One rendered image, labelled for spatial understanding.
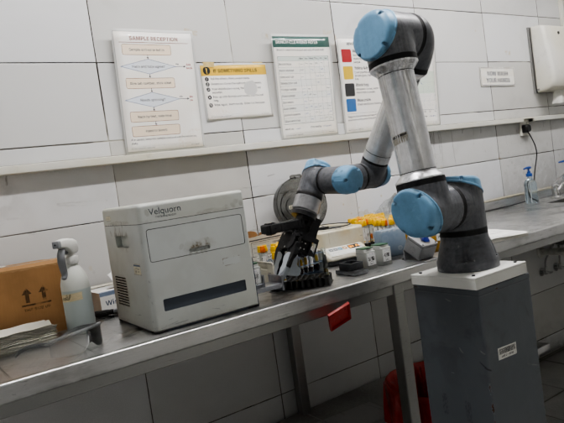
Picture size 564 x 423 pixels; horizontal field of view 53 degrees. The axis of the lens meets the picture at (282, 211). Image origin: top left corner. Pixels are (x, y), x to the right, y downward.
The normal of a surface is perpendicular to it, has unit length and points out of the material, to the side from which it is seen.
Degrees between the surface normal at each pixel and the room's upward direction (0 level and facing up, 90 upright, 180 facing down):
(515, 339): 90
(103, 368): 90
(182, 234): 90
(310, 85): 93
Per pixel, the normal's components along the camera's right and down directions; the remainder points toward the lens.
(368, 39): -0.77, 0.01
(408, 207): -0.72, 0.27
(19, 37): 0.55, -0.04
